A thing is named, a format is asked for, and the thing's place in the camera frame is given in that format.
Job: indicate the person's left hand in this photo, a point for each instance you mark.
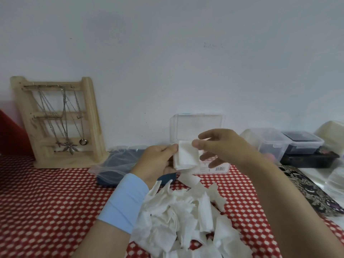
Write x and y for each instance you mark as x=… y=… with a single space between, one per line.
x=151 y=163

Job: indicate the person's right hand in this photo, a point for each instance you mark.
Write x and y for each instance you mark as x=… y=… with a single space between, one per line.
x=231 y=147

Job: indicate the white cloth square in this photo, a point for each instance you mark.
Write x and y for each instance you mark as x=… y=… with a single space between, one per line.
x=185 y=157

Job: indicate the clear plastic bag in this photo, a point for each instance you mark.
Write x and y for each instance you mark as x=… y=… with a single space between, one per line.
x=113 y=163

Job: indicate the clear cotton pad box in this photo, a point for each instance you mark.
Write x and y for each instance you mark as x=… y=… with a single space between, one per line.
x=196 y=124

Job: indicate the pile of white cotton pads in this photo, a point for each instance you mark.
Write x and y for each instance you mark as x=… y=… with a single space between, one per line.
x=182 y=217

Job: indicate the person's left forearm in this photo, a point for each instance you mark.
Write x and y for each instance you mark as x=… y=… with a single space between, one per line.
x=102 y=241

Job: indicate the person's right forearm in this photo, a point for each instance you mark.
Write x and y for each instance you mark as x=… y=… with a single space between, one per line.
x=290 y=212

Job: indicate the black tray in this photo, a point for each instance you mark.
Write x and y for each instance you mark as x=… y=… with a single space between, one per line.
x=309 y=160

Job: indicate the clear lidded plastic container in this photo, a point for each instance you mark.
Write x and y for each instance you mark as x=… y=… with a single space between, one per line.
x=268 y=139

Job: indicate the pink makeup sponge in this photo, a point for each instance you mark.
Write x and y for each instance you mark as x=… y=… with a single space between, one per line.
x=270 y=157

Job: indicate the dark blue pouch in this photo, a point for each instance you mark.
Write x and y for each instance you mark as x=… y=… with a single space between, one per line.
x=106 y=181

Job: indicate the light blue wristband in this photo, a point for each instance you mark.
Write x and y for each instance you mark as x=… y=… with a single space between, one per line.
x=123 y=204

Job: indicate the clear container with black contents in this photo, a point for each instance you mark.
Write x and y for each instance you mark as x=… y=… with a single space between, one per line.
x=303 y=141

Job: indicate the wooden jewelry stand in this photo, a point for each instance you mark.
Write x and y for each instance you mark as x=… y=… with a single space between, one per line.
x=94 y=118

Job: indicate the phone with patterned case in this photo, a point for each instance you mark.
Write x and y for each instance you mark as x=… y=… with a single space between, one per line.
x=314 y=190

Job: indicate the beige plastic tub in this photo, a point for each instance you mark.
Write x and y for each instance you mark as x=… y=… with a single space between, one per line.
x=332 y=131

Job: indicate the red checkered tablecloth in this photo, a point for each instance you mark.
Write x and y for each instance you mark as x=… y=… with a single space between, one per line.
x=53 y=206

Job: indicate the clear plastic water bottle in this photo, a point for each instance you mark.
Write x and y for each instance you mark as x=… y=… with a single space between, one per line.
x=337 y=182

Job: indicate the red framed mirror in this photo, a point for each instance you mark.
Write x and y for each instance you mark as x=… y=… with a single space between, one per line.
x=12 y=139

